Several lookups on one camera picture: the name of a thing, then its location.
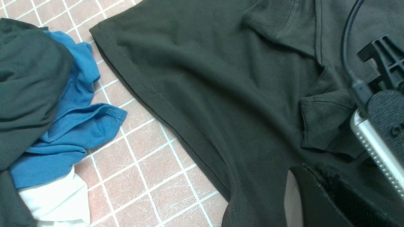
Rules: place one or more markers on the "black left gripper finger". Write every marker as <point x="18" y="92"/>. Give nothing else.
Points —
<point x="326" y="198"/>

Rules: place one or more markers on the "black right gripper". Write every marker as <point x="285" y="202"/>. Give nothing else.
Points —
<point x="388" y="58"/>

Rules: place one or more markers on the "dark gray long-sleeved shirt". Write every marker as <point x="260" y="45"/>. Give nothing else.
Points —
<point x="250" y="88"/>

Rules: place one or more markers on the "blue shirt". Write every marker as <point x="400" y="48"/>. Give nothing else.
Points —
<point x="79" y="125"/>

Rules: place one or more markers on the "pink grid tablecloth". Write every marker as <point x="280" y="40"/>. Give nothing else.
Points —
<point x="143" y="177"/>

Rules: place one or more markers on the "white folded cloth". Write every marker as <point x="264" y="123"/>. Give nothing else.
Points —
<point x="60" y="203"/>

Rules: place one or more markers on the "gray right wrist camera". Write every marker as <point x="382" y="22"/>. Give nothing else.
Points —
<point x="380" y="132"/>

